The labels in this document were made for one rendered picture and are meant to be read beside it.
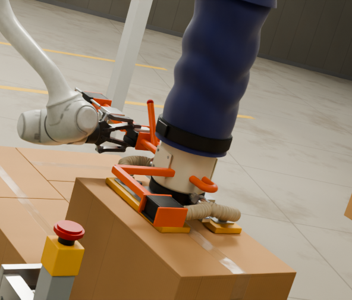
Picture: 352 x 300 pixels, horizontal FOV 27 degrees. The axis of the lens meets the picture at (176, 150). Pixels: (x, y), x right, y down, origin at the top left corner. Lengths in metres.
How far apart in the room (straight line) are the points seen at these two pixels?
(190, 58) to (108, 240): 0.55
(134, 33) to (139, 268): 4.08
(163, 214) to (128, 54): 4.23
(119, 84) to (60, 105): 3.93
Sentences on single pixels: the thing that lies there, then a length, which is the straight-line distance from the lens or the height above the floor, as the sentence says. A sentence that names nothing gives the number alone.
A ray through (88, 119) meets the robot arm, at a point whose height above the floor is 1.18.
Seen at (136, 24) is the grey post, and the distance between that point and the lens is 5.91.
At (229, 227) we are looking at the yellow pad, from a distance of 2.18.
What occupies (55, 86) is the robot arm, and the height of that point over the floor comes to 1.23.
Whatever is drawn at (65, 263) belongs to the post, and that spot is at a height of 0.96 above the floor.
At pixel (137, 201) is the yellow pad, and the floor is 0.97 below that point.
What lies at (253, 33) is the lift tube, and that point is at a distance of 2.06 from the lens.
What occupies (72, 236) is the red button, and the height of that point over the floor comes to 1.03.
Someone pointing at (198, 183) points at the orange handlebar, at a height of 1.08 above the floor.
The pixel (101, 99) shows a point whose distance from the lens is 2.65.
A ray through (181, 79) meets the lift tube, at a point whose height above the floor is 1.34.
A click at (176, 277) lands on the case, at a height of 0.94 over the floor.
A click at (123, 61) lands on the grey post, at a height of 0.68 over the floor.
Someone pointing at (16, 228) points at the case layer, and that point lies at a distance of 2.84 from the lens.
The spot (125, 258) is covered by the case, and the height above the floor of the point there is 0.87.
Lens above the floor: 1.71
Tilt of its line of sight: 15 degrees down
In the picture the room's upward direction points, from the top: 17 degrees clockwise
